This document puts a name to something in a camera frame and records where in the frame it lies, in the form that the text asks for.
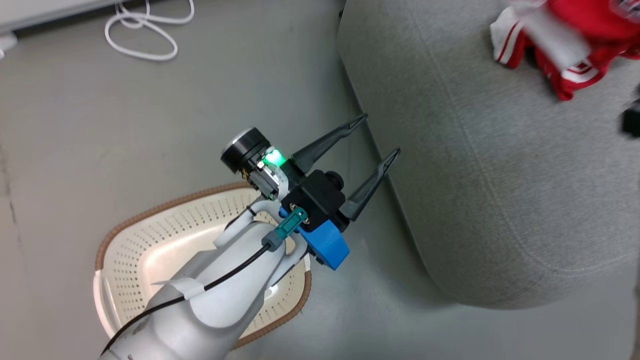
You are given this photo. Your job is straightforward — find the black camera with blue mount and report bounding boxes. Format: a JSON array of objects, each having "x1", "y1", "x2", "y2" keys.
[{"x1": 278, "y1": 170, "x2": 351, "y2": 271}]

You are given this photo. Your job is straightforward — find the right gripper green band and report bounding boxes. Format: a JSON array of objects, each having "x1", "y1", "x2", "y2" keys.
[{"x1": 220, "y1": 113, "x2": 401, "y2": 222}]

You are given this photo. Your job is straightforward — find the white looped floor cable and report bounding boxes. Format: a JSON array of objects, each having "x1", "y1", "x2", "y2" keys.
[{"x1": 104, "y1": 0, "x2": 196, "y2": 62}]

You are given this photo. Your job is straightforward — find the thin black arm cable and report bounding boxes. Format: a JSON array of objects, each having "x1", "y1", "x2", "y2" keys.
[{"x1": 100, "y1": 242, "x2": 273, "y2": 357}]

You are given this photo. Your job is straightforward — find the white wall plug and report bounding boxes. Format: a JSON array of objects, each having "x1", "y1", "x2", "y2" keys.
[{"x1": 0, "y1": 34, "x2": 19, "y2": 59}]

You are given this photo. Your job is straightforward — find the red and white garment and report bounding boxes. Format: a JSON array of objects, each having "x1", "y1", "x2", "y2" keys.
[{"x1": 489, "y1": 0, "x2": 640, "y2": 102}]

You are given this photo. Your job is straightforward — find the cream perforated laundry basket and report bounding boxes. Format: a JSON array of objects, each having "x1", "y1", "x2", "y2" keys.
[{"x1": 92, "y1": 181, "x2": 313, "y2": 351}]

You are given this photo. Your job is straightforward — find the black object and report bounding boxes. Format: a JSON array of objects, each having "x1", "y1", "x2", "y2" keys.
[{"x1": 621, "y1": 84, "x2": 640, "y2": 139}]

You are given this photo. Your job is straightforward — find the grey fabric sofa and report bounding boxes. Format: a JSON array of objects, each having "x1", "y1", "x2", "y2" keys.
[{"x1": 337, "y1": 0, "x2": 640, "y2": 311}]

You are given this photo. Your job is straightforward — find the teal cable connector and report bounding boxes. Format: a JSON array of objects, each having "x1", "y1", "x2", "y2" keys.
[{"x1": 262, "y1": 207, "x2": 308, "y2": 251}]

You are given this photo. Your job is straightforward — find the wall baseboard rail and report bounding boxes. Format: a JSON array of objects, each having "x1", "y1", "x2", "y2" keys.
[{"x1": 0, "y1": 0, "x2": 123, "y2": 35}]

